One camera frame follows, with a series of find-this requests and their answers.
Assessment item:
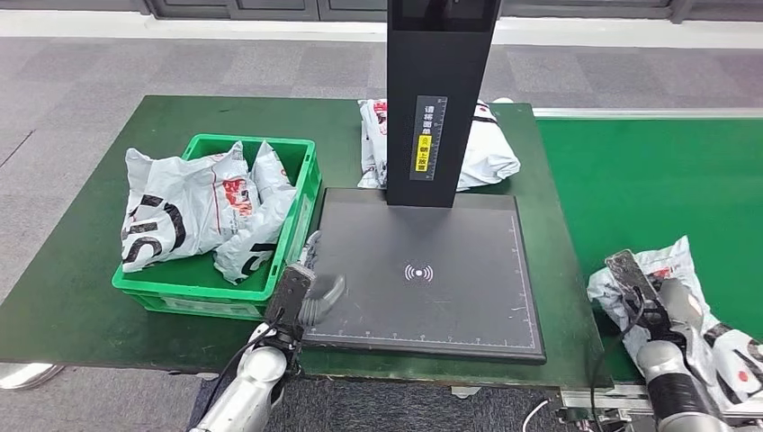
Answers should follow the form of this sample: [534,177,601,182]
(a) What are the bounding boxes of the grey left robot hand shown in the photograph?
[298,230,347,329]

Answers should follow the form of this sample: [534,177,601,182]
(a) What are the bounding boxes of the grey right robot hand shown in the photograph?
[658,276,706,333]

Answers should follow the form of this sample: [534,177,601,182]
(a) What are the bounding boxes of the white parcel bag QR labels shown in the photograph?
[587,236,763,412]

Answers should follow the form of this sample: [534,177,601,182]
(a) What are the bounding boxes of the grey parcel bag small logo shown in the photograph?
[213,140,298,285]

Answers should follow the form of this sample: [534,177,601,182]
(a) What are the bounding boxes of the white parcel bag black letters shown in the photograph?
[121,140,260,275]

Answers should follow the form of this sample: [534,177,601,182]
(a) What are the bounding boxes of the black inbound scanning machine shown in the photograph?
[303,0,548,366]

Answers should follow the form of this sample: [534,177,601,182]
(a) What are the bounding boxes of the green conveyor belt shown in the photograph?
[536,117,763,384]

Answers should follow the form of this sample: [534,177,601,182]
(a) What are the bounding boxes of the white parcel bag red print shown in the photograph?
[357,98,522,192]

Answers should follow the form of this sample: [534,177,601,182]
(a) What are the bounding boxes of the green plastic crate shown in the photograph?
[112,133,323,323]

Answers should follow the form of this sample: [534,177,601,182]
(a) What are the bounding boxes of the shiny metal foot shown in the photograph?
[0,364,66,392]

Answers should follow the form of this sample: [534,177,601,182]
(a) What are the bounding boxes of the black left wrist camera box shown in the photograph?
[265,265,315,341]

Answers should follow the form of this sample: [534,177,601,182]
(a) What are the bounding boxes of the speckled right wrist camera box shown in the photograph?
[605,250,663,323]

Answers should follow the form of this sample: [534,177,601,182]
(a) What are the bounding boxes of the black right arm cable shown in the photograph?
[589,289,648,432]

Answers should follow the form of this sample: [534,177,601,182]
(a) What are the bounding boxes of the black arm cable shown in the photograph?
[202,324,282,419]
[589,289,648,432]

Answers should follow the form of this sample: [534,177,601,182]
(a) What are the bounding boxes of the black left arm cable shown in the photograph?
[202,324,282,419]

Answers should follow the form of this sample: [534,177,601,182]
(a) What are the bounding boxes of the white cable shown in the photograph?
[522,398,550,432]

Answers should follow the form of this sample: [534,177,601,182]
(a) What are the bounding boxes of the aluminium conveyor frame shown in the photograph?
[531,107,763,419]

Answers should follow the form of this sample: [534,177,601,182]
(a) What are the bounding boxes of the grey glass partition frame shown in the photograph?
[0,0,763,22]

